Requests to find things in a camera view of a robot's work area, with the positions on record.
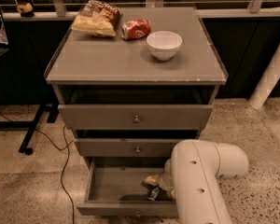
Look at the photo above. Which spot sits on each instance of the dark redbull can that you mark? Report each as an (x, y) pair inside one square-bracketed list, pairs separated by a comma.
[(153, 194)]

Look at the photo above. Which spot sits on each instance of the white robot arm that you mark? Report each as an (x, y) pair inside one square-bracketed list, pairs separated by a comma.
[(190, 178)]

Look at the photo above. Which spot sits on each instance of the grey bottom drawer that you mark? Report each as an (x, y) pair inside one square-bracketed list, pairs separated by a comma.
[(115, 188)]

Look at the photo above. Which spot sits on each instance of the grey drawer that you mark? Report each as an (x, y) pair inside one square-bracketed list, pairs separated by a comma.
[(115, 188), (130, 143), (160, 109)]

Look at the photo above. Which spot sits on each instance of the grey middle drawer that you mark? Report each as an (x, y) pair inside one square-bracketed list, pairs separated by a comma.
[(130, 143)]

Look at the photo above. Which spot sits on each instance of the grey drawer cabinet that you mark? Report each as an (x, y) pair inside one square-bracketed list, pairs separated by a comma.
[(85, 63)]

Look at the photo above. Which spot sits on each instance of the grey top drawer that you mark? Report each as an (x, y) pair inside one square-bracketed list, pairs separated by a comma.
[(160, 109)]

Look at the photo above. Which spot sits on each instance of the crushed orange soda can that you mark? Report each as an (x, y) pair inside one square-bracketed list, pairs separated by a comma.
[(135, 29)]

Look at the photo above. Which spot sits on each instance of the white ceramic bowl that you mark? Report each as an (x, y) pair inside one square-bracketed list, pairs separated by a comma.
[(164, 45)]

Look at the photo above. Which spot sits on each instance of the white diagonal pole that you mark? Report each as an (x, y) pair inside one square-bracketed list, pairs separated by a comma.
[(267, 82)]

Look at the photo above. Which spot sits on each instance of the yellow chip bag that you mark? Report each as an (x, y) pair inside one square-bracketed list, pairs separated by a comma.
[(97, 18)]

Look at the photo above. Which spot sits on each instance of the small yellow object on ledge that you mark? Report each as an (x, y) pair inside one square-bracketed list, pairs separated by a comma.
[(25, 9)]

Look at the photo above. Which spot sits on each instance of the black desk leg frame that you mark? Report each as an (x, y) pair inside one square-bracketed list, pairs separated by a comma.
[(29, 126)]

